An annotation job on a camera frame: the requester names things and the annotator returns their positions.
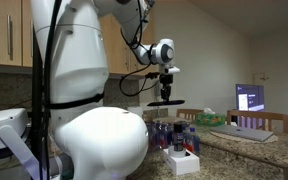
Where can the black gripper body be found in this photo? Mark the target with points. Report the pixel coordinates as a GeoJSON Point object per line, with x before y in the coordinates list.
{"type": "Point", "coordinates": [165, 80]}

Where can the black bottle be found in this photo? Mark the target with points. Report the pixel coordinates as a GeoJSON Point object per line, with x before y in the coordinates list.
{"type": "Point", "coordinates": [178, 137]}

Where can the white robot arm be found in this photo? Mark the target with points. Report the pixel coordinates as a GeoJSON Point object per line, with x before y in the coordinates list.
{"type": "Point", "coordinates": [104, 143]}

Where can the green tissue box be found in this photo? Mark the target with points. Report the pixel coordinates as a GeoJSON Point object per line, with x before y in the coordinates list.
{"type": "Point", "coordinates": [210, 118]}

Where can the pack of water bottles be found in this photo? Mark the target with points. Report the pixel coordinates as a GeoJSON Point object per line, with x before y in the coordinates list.
{"type": "Point", "coordinates": [161, 134]}

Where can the lit display screen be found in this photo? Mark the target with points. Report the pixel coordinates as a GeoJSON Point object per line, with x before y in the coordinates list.
{"type": "Point", "coordinates": [249, 97]}

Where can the silver laptop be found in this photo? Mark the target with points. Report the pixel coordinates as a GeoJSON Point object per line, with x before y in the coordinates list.
{"type": "Point", "coordinates": [247, 133]}

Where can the wooden chair back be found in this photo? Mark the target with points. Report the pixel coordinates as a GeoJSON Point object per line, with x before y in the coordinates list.
{"type": "Point", "coordinates": [249, 119]}

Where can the black vertical pole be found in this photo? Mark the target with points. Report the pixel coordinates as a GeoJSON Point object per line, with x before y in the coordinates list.
{"type": "Point", "coordinates": [36, 143]}

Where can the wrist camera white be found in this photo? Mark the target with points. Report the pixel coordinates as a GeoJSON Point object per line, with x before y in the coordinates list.
{"type": "Point", "coordinates": [172, 70]}

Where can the white camera device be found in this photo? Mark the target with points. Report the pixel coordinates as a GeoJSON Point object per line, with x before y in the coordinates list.
{"type": "Point", "coordinates": [14, 132]}

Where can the wooden wall cabinet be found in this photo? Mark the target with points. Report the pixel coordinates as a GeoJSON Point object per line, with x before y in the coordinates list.
{"type": "Point", "coordinates": [16, 40]}

